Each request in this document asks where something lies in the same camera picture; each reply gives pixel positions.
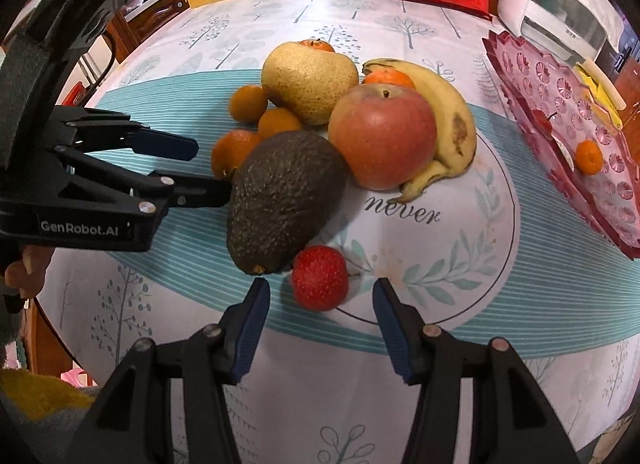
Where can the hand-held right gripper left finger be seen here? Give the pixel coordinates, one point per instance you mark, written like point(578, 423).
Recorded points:
point(250, 339)

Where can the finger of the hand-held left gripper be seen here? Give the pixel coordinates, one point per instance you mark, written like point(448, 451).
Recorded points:
point(200, 191)
point(165, 144)

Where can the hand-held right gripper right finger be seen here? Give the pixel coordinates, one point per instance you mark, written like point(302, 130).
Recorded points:
point(392, 334)

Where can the dark green avocado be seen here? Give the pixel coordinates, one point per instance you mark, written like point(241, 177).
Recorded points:
point(285, 199)

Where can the large yellow pomelo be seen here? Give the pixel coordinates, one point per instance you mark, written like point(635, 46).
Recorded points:
point(307, 81)

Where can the red apple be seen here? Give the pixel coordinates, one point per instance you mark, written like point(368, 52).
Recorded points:
point(382, 136)

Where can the yellow banana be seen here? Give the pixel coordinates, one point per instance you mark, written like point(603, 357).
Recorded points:
point(450, 114)

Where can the pink plastic fruit tray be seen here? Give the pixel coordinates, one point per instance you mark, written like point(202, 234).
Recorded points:
point(550, 79)

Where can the person's left hand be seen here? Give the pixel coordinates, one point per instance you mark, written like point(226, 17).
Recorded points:
point(27, 266)

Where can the wooden kitchen cabinet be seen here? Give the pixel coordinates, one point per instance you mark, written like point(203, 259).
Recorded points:
point(155, 14)

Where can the person's yellow grey clothing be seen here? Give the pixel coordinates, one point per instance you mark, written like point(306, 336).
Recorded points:
point(35, 394)

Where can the yellow tissue pack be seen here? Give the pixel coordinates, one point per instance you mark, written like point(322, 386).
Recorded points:
point(600, 89)

